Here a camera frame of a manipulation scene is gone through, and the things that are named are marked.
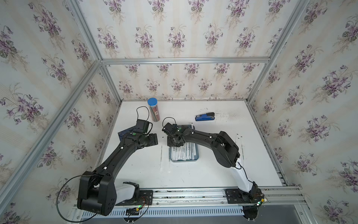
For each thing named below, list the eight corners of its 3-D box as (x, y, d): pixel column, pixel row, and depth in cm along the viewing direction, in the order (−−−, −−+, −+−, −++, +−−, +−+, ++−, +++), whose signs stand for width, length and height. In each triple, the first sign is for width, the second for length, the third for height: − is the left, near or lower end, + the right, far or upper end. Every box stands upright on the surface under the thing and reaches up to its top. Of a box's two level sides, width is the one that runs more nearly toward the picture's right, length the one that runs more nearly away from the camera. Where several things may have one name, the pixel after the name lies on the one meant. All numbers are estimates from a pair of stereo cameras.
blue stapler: (196, 122, 107) (197, 119, 104) (194, 118, 110) (195, 115, 107) (214, 119, 110) (215, 115, 106) (212, 114, 112) (213, 111, 109)
